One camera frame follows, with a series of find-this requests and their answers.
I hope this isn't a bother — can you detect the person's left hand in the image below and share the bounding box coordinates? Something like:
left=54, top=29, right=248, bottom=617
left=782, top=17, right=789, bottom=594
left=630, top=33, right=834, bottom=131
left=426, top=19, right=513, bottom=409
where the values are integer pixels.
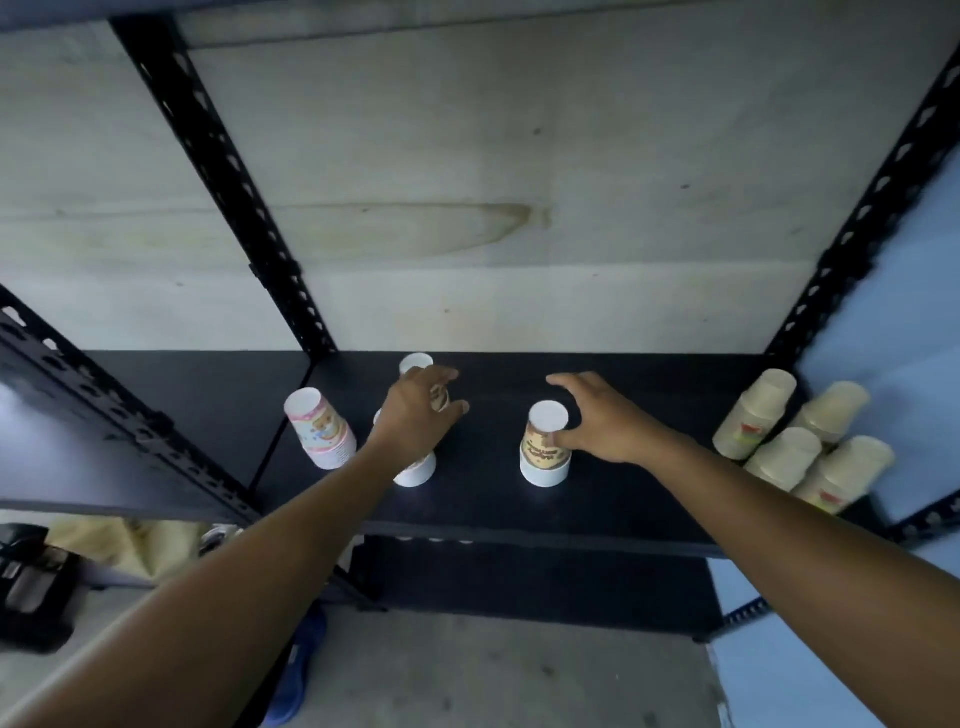
left=367, top=366, right=471, bottom=481

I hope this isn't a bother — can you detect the person's right hand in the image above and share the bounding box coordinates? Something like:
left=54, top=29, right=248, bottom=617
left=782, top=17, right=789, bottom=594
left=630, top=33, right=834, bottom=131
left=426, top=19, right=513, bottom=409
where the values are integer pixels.
left=545, top=372, right=678, bottom=468

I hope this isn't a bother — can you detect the brown printed paper cup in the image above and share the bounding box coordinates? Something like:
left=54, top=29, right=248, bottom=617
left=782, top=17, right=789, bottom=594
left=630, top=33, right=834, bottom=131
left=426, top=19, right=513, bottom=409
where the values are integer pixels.
left=519, top=400, right=573, bottom=489

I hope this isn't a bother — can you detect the person's right forearm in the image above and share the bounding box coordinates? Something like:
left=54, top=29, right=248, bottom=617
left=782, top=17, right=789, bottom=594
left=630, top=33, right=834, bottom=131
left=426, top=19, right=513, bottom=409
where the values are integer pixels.
left=641, top=431, right=960, bottom=728

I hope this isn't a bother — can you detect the person's left forearm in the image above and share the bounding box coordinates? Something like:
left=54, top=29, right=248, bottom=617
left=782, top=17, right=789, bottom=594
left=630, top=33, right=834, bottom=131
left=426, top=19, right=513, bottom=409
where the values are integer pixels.
left=0, top=437, right=434, bottom=728

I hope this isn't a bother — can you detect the wide black shelf board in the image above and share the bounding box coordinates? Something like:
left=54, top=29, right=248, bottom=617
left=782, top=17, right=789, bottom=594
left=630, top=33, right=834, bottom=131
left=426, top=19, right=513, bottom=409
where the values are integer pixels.
left=249, top=350, right=895, bottom=561

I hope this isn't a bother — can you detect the pink printed paper cup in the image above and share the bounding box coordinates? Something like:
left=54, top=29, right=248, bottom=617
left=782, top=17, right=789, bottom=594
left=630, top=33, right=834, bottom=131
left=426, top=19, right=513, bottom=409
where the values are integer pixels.
left=283, top=387, right=359, bottom=472

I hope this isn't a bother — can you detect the low black shelf board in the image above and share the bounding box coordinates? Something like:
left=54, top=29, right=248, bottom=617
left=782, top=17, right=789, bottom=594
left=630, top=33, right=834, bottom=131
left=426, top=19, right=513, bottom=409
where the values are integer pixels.
left=348, top=534, right=727, bottom=640

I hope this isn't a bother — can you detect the beige paper cup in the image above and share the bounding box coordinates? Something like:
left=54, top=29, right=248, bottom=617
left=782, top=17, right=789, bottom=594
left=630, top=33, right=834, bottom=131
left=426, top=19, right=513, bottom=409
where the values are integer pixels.
left=743, top=427, right=824, bottom=495
left=711, top=368, right=798, bottom=462
left=789, top=381, right=873, bottom=446
left=792, top=435, right=897, bottom=517

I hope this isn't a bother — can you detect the narrow black shelf board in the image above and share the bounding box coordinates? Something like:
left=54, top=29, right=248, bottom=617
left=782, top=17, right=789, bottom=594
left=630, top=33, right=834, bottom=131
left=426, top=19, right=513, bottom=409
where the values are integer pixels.
left=0, top=348, right=314, bottom=520

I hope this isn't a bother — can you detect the blue slipper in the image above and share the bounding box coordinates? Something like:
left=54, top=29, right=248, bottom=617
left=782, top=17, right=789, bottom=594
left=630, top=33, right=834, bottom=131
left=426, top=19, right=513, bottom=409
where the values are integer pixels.
left=258, top=603, right=330, bottom=728

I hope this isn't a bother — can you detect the black perforated metal upright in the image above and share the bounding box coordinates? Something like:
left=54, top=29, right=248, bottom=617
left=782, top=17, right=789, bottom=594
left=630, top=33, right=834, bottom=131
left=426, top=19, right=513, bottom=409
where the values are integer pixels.
left=109, top=13, right=340, bottom=360
left=763, top=41, right=960, bottom=363

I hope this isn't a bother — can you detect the black perforated metal beam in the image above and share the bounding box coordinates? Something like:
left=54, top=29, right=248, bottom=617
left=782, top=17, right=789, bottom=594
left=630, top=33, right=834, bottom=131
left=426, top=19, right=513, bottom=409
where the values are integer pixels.
left=0, top=283, right=262, bottom=528

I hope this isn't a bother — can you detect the beige cloth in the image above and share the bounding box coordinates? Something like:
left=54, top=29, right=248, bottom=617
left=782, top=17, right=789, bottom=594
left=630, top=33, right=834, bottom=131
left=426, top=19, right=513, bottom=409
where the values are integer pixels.
left=45, top=516, right=213, bottom=588

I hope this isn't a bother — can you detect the black bag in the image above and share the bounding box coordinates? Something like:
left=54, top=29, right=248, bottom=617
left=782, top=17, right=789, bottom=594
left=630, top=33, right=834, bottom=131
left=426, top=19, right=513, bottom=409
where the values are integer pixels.
left=0, top=522, right=85, bottom=655

